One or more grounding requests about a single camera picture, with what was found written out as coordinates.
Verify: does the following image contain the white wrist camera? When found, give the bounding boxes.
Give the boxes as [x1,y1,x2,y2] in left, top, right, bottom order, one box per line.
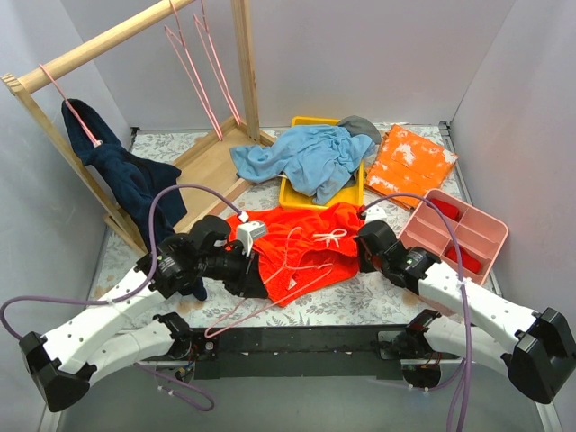
[359,205,387,224]
[236,211,267,257]

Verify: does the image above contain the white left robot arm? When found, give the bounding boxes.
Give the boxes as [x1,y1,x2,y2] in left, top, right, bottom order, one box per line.
[19,215,268,412]

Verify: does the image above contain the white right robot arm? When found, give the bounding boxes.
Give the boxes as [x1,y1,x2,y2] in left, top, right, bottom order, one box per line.
[355,220,575,404]

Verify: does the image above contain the navy blue garment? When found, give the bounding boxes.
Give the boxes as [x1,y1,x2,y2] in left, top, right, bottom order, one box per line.
[61,98,209,302]

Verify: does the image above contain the grey garment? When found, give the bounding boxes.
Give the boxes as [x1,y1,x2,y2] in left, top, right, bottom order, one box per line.
[337,115,382,145]

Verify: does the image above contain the red cloth in organizer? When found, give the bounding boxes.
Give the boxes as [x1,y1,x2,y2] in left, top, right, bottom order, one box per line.
[429,198,463,221]

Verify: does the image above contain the yellow plastic tray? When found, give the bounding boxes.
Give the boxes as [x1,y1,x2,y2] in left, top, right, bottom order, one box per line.
[278,115,365,213]

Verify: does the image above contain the orange mesh shorts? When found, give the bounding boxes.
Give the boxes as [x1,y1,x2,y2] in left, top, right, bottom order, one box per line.
[248,202,365,307]

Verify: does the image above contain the pink compartment organizer box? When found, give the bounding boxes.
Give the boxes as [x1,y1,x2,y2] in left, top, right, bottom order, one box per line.
[399,189,509,290]

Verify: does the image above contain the light blue shorts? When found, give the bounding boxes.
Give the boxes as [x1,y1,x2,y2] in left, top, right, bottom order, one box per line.
[230,125,375,205]

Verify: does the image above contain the orange worn folded cloth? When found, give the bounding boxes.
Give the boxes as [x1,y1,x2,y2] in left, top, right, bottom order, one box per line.
[364,123,459,212]

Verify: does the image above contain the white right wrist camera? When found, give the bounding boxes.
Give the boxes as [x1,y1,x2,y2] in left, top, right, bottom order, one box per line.
[359,205,387,224]

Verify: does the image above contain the wooden clothes rack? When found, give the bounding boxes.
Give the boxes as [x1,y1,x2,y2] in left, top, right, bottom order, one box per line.
[0,0,285,253]

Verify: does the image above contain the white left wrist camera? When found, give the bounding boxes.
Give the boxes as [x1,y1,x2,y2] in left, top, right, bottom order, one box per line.
[236,211,267,257]

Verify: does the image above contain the pink hanger with navy garment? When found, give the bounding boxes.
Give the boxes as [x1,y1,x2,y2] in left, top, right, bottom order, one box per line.
[39,64,103,148]

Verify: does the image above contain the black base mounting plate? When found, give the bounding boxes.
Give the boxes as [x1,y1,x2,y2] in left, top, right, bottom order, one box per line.
[152,325,459,389]

